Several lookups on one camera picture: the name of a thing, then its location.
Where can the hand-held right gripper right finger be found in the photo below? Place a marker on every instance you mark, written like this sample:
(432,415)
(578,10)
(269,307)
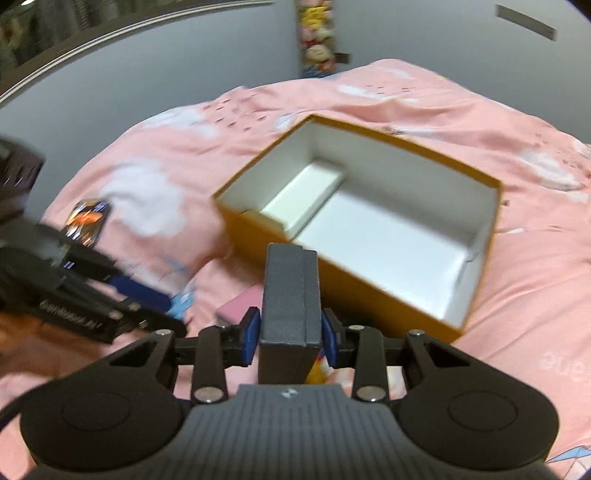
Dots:
(328,339)

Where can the pink printed blanket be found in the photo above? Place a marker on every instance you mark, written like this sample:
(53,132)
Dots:
(531,277)

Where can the shiny dark foil packet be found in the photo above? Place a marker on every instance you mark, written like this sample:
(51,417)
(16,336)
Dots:
(87,219)

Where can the dark wall socket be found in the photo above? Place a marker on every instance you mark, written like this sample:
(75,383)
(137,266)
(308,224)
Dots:
(343,57)

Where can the orange cardboard box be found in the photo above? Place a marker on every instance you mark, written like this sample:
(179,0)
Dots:
(392,240)

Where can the grey wall vent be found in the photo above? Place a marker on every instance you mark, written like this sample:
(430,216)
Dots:
(526,22)

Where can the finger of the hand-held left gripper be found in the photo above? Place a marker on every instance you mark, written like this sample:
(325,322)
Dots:
(138,290)
(157,321)

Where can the column of plush toys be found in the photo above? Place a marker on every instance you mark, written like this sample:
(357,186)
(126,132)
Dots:
(316,37)

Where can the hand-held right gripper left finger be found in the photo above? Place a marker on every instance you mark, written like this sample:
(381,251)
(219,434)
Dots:
(251,339)

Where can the pink pouch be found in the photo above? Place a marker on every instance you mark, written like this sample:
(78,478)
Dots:
(238,307)

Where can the dark grey rectangular box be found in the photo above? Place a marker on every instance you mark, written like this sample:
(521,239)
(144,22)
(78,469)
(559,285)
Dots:
(288,300)

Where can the dark window frame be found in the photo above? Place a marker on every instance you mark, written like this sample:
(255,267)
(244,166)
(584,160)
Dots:
(115,30)

